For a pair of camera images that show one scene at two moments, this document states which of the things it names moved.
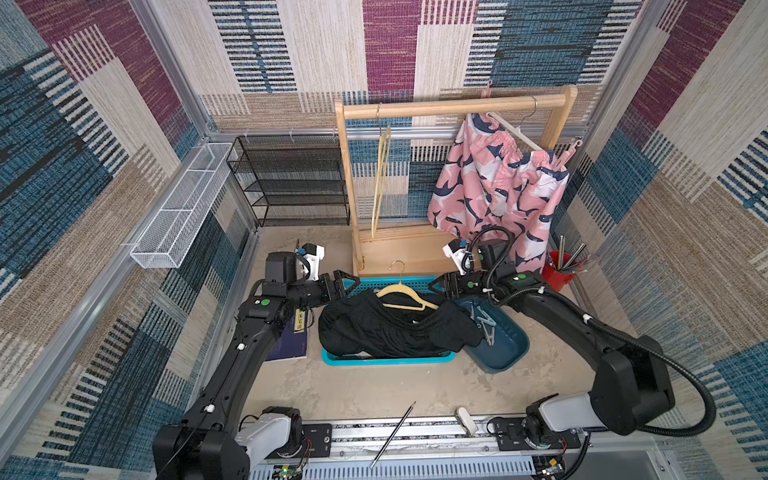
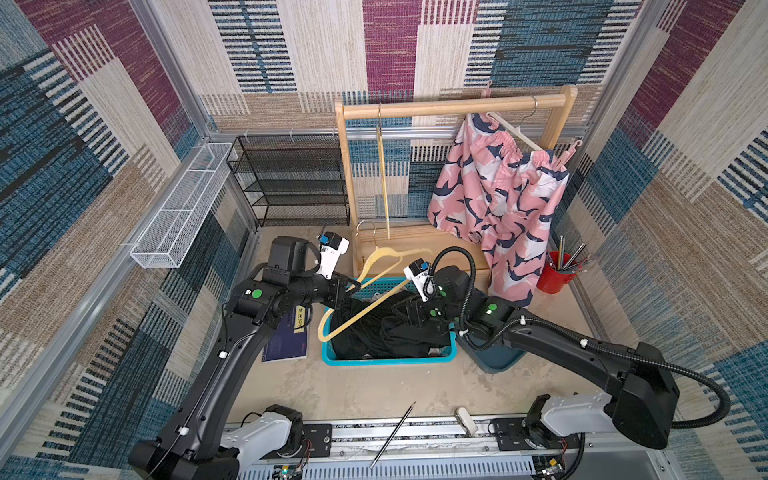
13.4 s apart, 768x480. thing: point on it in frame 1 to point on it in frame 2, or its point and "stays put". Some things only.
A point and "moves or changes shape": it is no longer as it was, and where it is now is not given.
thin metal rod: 392,435 stays put
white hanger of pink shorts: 517,130 stays put
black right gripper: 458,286 to 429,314
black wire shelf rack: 292,180 stays put
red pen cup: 558,276 stays put
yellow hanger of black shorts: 400,287 moves or changes shape
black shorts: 360,325 stays put
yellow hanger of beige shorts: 383,152 moves or changes shape
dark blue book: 292,342 stays put
